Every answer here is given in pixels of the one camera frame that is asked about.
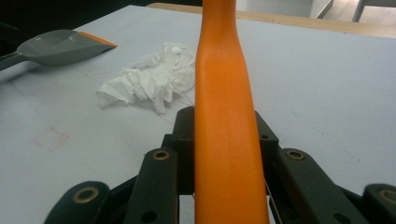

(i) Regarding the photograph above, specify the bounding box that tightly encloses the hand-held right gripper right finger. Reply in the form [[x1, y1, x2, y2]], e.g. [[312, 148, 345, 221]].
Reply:
[[254, 110, 280, 196]]

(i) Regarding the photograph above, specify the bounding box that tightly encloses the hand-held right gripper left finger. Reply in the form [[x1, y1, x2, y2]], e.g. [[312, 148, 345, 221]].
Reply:
[[162, 105, 196, 196]]

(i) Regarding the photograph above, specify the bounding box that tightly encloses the white tissue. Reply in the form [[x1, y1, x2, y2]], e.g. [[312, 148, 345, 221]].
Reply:
[[95, 42, 197, 115]]

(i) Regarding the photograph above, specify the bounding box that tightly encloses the grey dustpan with orange edge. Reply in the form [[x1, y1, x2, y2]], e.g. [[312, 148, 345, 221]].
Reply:
[[0, 28, 119, 72]]

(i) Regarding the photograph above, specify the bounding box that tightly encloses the white desk frame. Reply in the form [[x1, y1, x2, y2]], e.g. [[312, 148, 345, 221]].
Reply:
[[316, 0, 396, 25]]

